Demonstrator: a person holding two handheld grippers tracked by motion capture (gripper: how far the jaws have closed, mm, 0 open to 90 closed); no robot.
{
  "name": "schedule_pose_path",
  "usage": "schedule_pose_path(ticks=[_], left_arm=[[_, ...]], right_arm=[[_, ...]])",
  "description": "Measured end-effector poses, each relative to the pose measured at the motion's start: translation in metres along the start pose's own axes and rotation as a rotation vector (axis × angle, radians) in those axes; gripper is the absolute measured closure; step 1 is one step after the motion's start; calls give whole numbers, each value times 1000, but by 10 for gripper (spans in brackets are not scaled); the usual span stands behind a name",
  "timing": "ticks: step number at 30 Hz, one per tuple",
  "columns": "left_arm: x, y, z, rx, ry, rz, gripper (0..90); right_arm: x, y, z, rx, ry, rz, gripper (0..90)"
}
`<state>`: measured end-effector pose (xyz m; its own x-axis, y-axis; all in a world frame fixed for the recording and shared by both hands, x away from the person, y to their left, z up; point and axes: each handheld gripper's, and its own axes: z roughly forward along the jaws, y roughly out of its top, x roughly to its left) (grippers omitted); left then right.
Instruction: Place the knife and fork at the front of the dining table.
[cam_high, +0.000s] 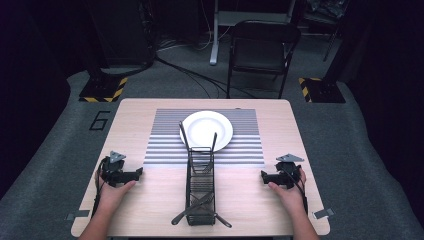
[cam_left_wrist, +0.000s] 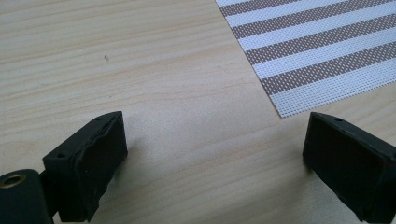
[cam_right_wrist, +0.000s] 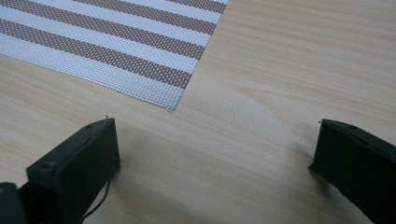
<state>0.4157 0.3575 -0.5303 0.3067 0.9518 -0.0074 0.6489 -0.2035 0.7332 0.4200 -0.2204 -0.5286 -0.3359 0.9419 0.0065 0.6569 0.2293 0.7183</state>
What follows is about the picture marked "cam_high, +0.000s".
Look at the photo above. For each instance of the white round plate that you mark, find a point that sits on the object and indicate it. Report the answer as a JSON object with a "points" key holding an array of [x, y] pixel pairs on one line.
{"points": [[205, 128]]}

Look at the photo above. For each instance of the steel table knife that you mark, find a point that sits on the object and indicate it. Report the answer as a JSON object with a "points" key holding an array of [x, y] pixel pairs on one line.
{"points": [[224, 222]]}

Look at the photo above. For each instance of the striped grey white placemat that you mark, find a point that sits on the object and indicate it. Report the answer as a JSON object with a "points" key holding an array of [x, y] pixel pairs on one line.
{"points": [[243, 143]]}

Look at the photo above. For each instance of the black yellow-striped stand base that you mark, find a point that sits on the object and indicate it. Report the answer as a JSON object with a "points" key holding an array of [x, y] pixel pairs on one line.
{"points": [[101, 90], [323, 90]]}

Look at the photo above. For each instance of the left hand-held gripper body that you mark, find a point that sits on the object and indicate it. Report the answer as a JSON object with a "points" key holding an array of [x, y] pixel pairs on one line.
{"points": [[113, 166]]}

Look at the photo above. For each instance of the person's left hand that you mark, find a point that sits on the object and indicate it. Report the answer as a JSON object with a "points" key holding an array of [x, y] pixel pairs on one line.
{"points": [[110, 196]]}

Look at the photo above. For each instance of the black computer tower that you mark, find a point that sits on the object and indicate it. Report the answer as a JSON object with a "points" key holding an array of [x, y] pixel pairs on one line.
{"points": [[123, 30]]}

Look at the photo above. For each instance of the steel fork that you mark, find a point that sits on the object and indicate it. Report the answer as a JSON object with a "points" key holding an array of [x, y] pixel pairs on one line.
{"points": [[180, 218]]}

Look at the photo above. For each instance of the black folding chair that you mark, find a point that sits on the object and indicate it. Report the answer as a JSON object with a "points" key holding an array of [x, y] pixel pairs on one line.
{"points": [[258, 50]]}

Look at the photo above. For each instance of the grey tape strip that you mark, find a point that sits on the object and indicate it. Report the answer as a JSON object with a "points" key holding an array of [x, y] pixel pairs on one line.
{"points": [[324, 213], [78, 215]]}

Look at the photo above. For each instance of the person's right hand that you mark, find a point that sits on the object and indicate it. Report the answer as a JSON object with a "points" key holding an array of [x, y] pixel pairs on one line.
{"points": [[293, 200]]}

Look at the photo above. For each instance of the white metal desk frame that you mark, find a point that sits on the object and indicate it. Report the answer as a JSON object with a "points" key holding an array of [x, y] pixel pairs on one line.
{"points": [[214, 36]]}

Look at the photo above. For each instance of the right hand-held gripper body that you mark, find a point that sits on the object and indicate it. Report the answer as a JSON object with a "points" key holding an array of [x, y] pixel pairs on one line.
{"points": [[290, 173]]}

